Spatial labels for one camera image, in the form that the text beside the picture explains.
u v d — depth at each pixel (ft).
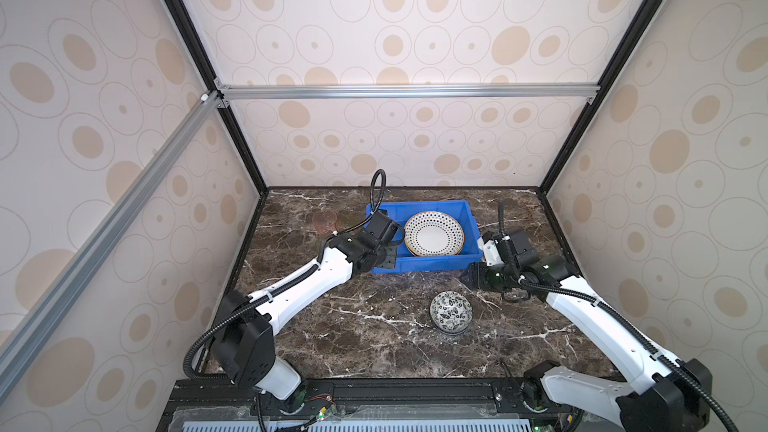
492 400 2.42
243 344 1.36
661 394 1.23
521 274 1.80
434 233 3.38
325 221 3.57
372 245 2.03
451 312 2.74
